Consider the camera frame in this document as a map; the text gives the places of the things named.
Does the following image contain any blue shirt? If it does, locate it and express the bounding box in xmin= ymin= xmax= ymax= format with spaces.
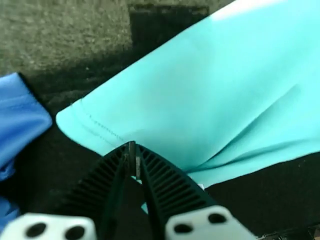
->
xmin=0 ymin=72 xmax=53 ymax=232

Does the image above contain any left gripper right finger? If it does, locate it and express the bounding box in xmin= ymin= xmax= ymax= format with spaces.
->
xmin=134 ymin=143 xmax=258 ymax=240

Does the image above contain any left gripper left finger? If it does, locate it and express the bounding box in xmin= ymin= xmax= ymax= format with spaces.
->
xmin=0 ymin=141 xmax=136 ymax=240

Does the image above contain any turquoise shirt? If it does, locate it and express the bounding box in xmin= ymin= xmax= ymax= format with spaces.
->
xmin=55 ymin=0 xmax=320 ymax=216

